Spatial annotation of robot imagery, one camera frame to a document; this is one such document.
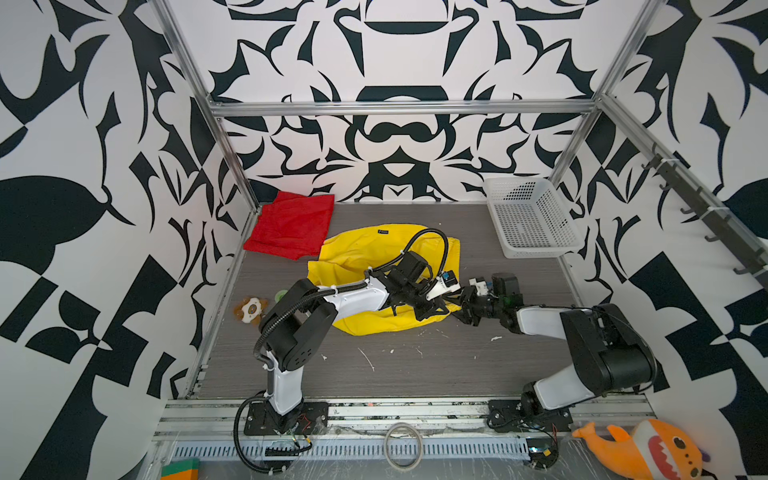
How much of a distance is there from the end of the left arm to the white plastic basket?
400mm

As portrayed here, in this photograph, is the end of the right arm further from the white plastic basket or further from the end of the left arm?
the white plastic basket

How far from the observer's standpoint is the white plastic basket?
3.47ft

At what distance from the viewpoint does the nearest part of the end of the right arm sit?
73 centimetres

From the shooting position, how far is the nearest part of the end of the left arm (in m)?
0.72
